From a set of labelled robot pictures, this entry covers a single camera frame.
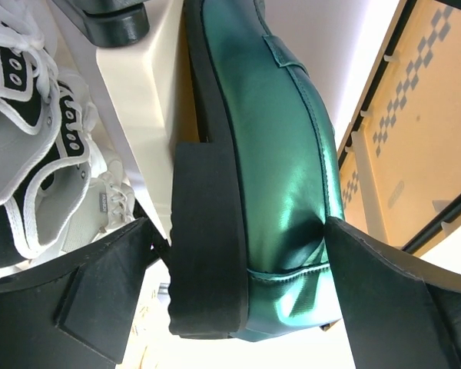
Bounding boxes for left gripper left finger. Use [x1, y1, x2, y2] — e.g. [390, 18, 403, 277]
[0, 219, 150, 368]

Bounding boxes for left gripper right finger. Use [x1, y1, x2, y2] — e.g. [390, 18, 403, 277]
[324, 217, 461, 368]

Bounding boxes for black white sneaker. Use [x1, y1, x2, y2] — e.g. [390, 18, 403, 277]
[0, 68, 98, 268]
[0, 1, 61, 205]

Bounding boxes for white sneaker one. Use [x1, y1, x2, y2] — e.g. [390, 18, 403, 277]
[56, 145, 135, 256]

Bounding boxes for green pointed shoe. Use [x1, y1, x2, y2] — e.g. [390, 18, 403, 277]
[71, 0, 150, 48]
[168, 1, 343, 342]

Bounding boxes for beige sneaker one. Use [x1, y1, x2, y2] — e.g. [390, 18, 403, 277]
[116, 285, 168, 368]

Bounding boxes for beige black-framed shoe shelf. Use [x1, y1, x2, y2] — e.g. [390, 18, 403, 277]
[49, 0, 461, 258]

